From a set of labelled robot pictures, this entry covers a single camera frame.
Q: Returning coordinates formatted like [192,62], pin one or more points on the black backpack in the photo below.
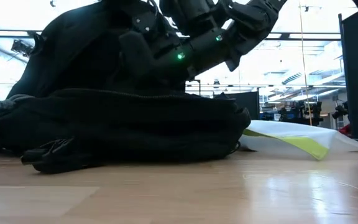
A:
[104,124]

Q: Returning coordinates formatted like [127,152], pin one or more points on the clear pouch green edge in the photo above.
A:
[291,137]

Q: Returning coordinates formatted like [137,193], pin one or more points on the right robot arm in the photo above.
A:
[207,40]

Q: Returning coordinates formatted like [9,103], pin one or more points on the black room divider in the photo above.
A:
[244,101]

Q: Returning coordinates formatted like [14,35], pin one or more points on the black hanging ceiling fixture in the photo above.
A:
[22,48]

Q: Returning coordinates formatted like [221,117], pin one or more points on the yellow pole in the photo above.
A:
[303,62]

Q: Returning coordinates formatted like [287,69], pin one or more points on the black robot workstation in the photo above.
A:
[303,113]
[340,110]

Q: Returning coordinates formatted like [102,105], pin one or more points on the red object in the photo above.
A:
[346,130]

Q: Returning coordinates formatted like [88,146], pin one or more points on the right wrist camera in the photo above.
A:
[146,25]

